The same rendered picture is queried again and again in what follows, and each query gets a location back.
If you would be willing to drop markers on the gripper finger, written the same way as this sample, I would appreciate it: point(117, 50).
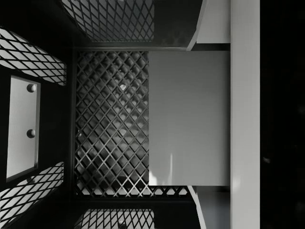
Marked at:
point(214, 210)
point(214, 23)

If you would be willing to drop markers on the grey cube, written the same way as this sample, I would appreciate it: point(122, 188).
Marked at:
point(188, 119)

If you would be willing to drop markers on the dark grey basket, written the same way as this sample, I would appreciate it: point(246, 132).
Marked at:
point(71, 71)

